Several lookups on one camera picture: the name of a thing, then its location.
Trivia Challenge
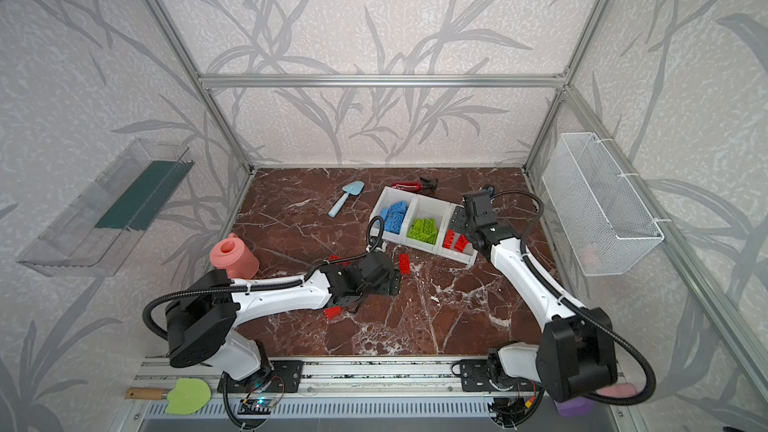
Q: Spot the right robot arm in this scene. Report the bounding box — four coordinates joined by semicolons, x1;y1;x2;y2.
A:
453;189;657;406

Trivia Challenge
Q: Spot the blue lego horizontal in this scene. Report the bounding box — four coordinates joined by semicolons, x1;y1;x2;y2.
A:
389;201;408;214

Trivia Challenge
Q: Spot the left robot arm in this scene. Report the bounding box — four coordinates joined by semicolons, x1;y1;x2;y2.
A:
142;216;402;380

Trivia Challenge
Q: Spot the blue lego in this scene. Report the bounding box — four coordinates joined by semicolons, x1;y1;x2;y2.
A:
385;213;405;234

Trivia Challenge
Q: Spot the white wire basket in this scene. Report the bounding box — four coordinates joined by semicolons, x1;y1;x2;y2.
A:
543;132;664;277

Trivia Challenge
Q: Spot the green lego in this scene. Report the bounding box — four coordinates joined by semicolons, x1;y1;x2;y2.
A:
422;218;439;245
407;219;431;242

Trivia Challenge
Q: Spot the red lego slim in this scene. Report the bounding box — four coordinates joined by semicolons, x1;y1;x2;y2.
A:
453;235;469;253

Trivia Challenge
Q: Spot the red lego diagonal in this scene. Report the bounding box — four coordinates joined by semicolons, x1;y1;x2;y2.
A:
442;230;455;249

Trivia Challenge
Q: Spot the pink watering can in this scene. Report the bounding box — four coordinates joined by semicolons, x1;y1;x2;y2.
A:
209;233;260;280

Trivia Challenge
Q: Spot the white left bin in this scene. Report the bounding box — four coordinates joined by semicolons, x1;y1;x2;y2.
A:
370;187;419;245

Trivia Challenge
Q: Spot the white bin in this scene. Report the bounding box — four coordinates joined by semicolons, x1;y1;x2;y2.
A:
436;204;477;266
370;187;419;245
403;197;452;254

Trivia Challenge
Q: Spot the white middle bin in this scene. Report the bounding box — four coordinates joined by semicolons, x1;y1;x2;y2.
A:
403;197;452;254

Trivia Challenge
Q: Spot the aluminium front rail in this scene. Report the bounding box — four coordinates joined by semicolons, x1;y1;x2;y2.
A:
131;355;628;400

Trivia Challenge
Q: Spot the green toy shovel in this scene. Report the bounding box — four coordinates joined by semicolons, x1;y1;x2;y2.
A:
124;378;212;415

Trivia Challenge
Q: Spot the light blue toy shovel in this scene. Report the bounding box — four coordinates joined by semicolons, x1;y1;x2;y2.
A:
328;181;364;218

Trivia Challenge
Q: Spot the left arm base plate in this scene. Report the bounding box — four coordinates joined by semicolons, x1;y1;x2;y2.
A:
217;360;304;395

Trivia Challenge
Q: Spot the clear plastic wall shelf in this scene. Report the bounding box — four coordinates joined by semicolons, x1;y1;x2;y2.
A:
17;139;194;277

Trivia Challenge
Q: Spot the red lego bottom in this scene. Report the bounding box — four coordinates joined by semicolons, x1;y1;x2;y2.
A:
323;306;343;320

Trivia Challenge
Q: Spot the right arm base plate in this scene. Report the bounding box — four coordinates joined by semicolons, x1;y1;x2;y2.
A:
450;359;512;393

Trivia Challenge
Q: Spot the purple toy shovel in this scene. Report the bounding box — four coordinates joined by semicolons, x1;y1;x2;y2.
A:
554;382;638;419

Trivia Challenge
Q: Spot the red lego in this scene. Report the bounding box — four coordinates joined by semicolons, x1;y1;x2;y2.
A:
399;254;411;275
323;306;343;320
328;256;351;265

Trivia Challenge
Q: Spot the white right bin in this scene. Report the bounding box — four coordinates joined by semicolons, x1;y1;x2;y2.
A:
436;204;477;266

